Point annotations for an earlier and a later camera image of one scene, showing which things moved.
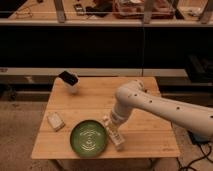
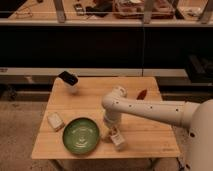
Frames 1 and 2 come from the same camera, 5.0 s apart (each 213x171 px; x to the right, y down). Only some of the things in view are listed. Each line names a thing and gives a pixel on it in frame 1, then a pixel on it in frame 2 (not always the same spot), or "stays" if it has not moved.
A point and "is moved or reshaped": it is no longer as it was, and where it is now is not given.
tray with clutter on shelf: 134,9 stays
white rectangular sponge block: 55,121 stays
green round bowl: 88,138 is moved or reshaped
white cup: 73,88 stays
